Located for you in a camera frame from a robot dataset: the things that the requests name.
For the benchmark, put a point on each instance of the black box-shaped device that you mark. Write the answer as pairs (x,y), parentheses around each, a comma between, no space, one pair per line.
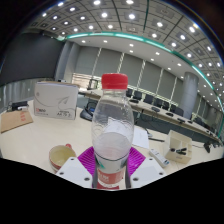
(19,105)

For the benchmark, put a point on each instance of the red floral ceramic cup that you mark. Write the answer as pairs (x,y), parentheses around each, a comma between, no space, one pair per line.
(60,156)

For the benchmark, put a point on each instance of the small beige open box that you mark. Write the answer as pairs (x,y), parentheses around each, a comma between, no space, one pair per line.
(178,141)

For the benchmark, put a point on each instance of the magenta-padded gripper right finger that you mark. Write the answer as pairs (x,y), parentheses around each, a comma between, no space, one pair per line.
(146,170)

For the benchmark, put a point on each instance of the flat brown cardboard envelope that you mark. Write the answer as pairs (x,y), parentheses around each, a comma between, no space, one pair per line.
(15,120)

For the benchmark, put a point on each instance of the row of black office chairs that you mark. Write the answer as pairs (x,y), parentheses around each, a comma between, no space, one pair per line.
(148,99)

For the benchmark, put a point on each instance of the group of ceiling lights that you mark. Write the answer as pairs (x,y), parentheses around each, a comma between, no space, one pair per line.
(104,15)

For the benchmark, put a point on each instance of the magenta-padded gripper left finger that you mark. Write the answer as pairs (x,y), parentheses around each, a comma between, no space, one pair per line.
(76,170)

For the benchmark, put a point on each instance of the long curved conference desk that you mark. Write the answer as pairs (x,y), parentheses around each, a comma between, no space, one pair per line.
(160,113)

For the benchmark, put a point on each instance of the clear red-capped water bottle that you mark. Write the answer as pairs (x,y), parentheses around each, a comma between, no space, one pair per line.
(112,133)

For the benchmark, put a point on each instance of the large white cardboard box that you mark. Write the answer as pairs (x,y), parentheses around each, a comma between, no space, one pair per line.
(56,100)

